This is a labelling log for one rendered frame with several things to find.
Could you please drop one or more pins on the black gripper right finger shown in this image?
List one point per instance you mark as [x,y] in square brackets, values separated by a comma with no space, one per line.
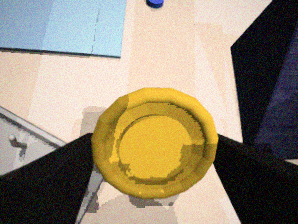
[262,188]

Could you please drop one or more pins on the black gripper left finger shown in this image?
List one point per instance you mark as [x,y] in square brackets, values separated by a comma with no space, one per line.
[50,189]

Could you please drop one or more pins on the yellow plate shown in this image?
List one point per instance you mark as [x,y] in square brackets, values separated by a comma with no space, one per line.
[154,143]

